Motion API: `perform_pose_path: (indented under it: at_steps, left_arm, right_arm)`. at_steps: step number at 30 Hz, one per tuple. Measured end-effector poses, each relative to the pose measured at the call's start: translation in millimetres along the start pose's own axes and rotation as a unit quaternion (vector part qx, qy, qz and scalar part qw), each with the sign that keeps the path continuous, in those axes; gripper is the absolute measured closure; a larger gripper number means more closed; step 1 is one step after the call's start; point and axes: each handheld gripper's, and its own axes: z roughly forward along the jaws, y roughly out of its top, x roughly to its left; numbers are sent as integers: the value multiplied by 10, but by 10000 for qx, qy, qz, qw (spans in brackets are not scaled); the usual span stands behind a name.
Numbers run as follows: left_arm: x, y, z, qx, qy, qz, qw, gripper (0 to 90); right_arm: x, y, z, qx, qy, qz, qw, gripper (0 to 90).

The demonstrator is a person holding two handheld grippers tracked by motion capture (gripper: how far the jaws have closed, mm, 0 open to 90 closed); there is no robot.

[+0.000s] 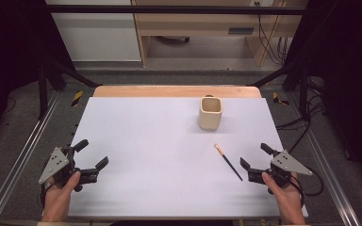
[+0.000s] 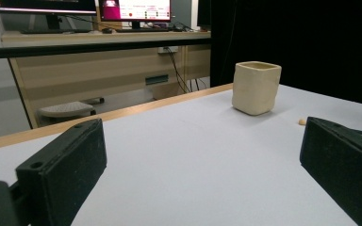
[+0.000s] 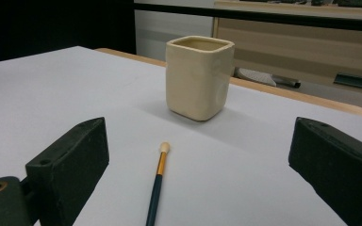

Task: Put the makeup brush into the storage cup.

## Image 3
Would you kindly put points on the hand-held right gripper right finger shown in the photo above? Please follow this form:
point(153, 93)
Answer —
point(339, 166)

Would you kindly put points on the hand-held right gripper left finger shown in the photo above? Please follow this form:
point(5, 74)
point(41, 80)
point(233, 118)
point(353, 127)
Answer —
point(72, 163)

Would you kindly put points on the cream square ceramic cup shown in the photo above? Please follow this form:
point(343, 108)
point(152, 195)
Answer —
point(194, 84)

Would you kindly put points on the white table cover sheet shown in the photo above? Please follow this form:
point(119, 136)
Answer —
point(75, 94)

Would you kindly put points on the light wooden desk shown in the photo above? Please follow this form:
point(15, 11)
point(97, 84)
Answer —
point(295, 50)

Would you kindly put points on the white cabinet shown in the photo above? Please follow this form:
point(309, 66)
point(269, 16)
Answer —
point(169, 31)

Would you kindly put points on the black horizontal frame bar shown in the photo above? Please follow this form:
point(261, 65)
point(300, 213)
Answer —
point(264, 17)

